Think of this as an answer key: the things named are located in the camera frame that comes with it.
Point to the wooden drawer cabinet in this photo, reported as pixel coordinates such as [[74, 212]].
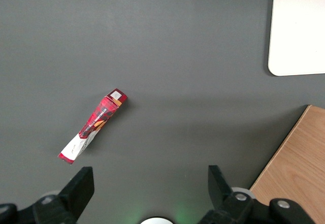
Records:
[[299, 163]]

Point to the white plastic tray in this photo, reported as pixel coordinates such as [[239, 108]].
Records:
[[297, 31]]

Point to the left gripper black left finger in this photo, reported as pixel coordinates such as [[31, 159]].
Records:
[[76, 196]]

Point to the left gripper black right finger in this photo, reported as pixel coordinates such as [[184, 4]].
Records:
[[223, 203]]

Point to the red cookie box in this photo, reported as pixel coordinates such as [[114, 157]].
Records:
[[101, 117]]

